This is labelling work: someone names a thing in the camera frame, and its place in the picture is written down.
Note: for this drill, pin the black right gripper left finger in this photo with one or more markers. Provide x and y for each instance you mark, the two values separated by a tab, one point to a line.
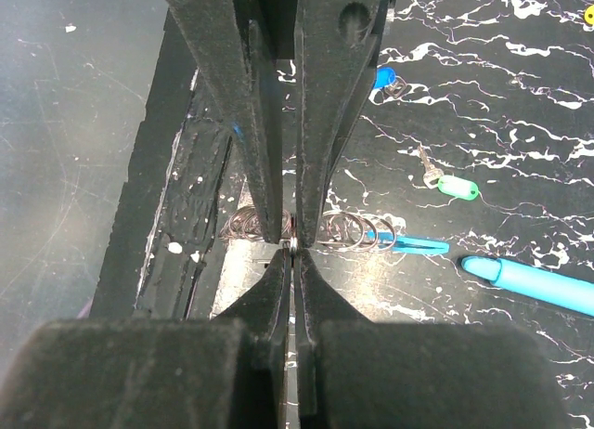
263	312

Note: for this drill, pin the key with blue tag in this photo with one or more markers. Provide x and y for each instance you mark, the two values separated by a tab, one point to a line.
389	82

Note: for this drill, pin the blue toy microphone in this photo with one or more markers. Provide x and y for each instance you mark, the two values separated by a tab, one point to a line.
559	290

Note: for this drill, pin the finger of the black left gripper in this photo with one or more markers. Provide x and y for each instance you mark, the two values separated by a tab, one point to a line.
337	45
229	41

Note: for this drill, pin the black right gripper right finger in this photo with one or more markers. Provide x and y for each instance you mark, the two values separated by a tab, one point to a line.
315	302

